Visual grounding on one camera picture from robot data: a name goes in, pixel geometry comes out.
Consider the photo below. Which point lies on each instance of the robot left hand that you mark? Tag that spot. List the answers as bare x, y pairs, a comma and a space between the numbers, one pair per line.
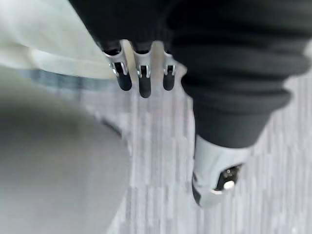
219, 73

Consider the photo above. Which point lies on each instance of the silver robot leg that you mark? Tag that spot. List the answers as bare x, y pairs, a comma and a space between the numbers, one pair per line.
53, 165

